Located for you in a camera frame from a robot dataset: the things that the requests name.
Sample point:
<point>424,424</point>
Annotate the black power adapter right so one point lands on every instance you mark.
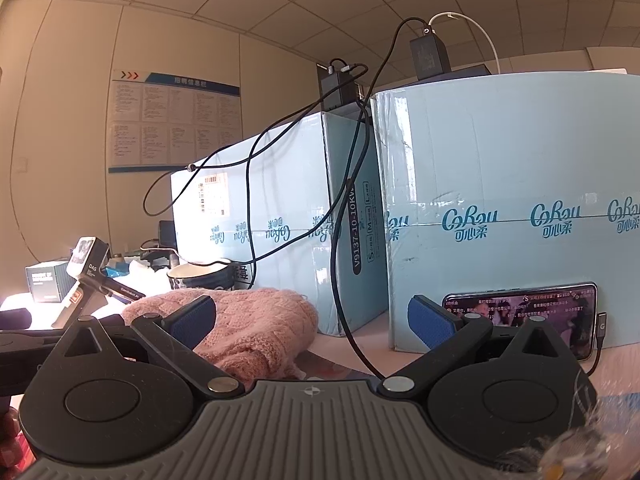
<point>429,55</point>

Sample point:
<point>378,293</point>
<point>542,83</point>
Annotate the wall information poster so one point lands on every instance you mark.
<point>159,122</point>

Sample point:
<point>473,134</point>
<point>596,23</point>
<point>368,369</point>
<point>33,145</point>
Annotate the blue white ceramic bowl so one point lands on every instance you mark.
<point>215,276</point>

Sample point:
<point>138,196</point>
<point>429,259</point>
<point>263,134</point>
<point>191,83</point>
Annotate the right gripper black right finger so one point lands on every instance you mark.
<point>489,391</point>

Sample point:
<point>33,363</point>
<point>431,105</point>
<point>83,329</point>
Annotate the black power adapter left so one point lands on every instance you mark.
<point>337,84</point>

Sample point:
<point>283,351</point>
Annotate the small grey box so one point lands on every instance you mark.
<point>48,281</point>

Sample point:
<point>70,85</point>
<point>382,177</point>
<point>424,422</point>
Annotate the spare handheld gripper device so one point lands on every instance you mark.
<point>93,286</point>

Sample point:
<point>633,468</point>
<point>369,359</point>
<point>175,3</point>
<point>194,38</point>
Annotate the smartphone playing video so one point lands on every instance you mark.
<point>570,309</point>

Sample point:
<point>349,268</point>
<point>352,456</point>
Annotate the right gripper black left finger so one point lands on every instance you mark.
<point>88,404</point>

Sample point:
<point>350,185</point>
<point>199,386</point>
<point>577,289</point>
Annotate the pink knitted sweater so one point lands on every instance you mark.
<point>258,333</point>

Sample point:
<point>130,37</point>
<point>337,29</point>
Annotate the black power adapter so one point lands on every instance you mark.
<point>337,84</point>
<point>429,55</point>

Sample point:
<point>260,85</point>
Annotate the large light blue carton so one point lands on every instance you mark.
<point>514,182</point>

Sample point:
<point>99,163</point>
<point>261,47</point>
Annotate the left light blue carton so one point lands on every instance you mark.
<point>298,208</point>

